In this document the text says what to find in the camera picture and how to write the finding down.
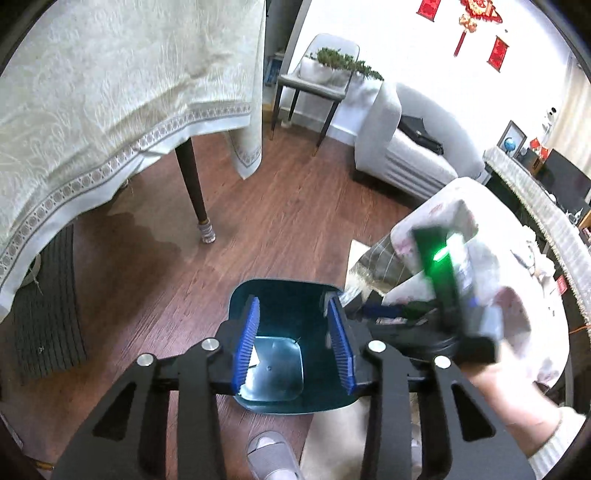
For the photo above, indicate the beige lace tablecloth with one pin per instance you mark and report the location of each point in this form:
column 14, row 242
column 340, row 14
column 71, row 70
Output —
column 92, row 92

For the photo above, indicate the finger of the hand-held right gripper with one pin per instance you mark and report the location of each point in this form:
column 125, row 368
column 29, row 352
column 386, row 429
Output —
column 415, row 339
column 392, row 313

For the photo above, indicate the sideboard with lace cloth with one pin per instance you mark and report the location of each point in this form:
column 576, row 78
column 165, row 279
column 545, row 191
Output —
column 549, row 217

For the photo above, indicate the grey slipper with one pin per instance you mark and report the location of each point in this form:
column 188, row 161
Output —
column 272, row 454

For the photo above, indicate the dark teal trash bin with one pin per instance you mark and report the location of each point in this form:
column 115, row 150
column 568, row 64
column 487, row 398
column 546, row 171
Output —
column 277, row 300

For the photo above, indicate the grey plaid cloth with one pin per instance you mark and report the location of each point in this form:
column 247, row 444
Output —
column 376, row 267

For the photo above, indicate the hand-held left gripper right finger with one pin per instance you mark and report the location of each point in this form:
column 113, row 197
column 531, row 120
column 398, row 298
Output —
column 339, row 346

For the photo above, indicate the small blue globe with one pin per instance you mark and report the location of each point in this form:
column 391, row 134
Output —
column 510, row 144

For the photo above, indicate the framed picture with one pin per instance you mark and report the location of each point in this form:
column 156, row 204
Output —
column 512, row 134

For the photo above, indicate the small red flags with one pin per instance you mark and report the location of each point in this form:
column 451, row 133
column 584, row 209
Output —
column 539, row 146

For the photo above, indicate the grey armchair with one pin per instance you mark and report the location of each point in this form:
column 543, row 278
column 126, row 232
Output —
column 406, row 157

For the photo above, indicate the beige cloth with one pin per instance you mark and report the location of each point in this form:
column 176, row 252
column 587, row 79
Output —
column 337, row 438

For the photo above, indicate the white planter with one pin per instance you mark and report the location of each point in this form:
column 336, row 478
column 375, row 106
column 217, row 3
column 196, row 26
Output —
column 321, row 71

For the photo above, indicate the flat cardboard box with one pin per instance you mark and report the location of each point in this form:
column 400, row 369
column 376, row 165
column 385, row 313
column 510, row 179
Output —
column 268, row 114

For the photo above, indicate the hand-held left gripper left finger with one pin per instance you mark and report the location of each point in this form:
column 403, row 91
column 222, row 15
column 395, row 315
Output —
column 247, row 341

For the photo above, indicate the red paper wall decoration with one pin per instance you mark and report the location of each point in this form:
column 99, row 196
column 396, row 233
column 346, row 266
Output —
column 429, row 7
column 498, row 54

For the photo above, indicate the grey dining chair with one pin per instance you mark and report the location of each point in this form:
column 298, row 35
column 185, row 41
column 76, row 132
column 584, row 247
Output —
column 314, row 85

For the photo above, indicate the red knot wall hanging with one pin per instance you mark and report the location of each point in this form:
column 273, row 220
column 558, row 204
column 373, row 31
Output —
column 468, row 18

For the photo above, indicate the round table pink tablecloth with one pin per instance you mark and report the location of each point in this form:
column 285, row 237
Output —
column 521, row 323

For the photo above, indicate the beige curtain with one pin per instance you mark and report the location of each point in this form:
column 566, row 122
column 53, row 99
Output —
column 575, row 110

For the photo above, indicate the dark wooden box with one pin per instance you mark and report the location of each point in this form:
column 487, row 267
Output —
column 531, row 161

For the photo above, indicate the dark ribbed mat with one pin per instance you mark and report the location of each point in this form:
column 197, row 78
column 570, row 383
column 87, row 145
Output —
column 48, row 304

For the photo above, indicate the white security camera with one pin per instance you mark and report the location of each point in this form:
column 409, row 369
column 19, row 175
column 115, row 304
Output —
column 551, row 116

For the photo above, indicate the black monitor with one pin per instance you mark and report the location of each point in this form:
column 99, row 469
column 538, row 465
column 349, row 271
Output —
column 565, row 177

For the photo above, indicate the person's right forearm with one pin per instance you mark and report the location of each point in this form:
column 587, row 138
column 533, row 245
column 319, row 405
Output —
column 556, row 445

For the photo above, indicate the dark wooden table leg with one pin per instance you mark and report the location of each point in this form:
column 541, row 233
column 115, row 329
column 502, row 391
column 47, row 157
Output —
column 191, row 184

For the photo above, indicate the person's right hand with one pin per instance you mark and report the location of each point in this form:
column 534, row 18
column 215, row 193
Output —
column 512, row 397

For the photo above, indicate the black bag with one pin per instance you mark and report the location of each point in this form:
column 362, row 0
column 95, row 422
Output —
column 422, row 134

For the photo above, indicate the green bonsai plant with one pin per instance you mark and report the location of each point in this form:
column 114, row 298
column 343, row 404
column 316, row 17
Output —
column 344, row 60

